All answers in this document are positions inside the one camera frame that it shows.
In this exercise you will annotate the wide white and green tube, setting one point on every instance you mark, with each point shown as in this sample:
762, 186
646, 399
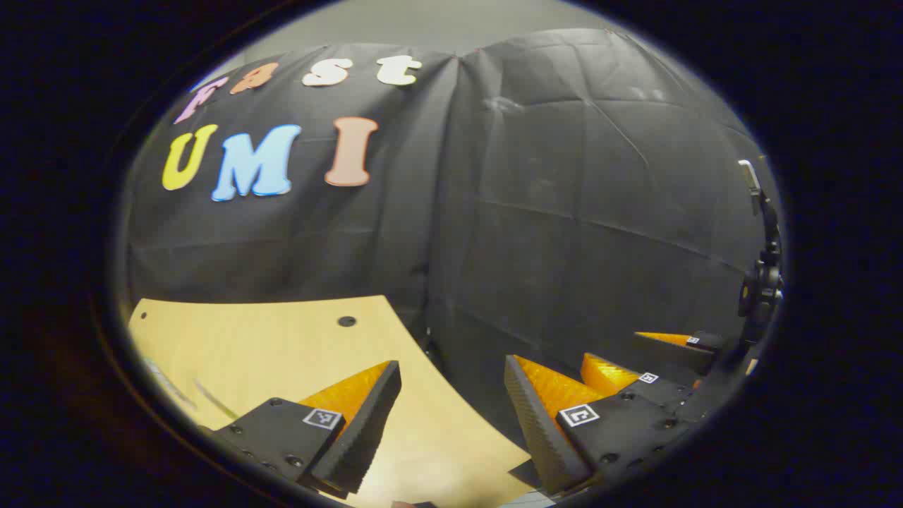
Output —
169, 384

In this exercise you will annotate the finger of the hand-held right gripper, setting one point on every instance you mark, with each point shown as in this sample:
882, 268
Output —
670, 391
677, 353

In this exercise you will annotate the black table grommet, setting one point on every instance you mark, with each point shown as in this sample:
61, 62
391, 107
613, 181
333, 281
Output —
346, 321

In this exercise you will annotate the slim green and white tube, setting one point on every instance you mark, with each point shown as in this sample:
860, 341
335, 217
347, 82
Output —
215, 401

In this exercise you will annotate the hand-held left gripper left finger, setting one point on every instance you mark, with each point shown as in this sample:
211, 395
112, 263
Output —
367, 430

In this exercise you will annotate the black backdrop cloth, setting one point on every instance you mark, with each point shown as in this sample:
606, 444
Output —
564, 212

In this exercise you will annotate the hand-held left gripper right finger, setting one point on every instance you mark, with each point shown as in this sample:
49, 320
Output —
540, 430

